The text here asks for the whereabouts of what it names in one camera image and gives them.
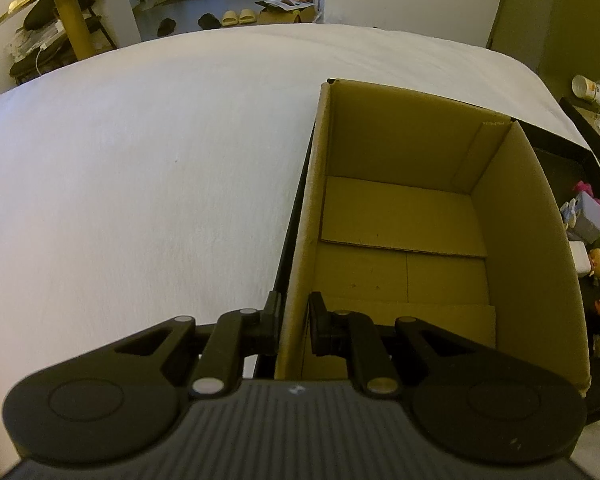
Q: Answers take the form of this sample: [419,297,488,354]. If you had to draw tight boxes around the olive headboard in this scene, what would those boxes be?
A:
[486,0,600,113]

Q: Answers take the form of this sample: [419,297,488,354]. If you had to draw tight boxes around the dark nightstand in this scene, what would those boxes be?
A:
[559,94,600,163]

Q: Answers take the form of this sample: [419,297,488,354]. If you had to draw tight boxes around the brown cardboard box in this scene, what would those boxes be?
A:
[274,78,592,401]

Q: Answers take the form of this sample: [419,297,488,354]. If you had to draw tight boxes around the flat cardboard box with paper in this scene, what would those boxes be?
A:
[256,0,317,25]

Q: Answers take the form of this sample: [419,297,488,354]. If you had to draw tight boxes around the black tray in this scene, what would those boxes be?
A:
[252,78,600,423]

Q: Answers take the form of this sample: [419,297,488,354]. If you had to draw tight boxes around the white plug charger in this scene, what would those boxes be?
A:
[568,241,592,277]

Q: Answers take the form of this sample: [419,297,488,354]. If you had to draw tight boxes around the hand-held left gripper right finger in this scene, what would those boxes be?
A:
[307,292,481,398]

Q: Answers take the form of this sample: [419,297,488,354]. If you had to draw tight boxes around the gold-topped round table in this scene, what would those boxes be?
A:
[0,0,117,61]

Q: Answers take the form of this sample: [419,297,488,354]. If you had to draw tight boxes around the paper cup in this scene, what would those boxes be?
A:
[572,74,600,104]

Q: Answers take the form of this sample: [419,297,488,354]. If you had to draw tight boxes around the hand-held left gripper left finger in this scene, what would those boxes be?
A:
[105,291,283,400]

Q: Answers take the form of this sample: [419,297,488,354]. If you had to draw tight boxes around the purple toy figure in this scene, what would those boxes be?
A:
[560,180,600,243]

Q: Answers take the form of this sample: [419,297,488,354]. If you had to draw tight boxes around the black chair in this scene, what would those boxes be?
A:
[9,0,117,85]

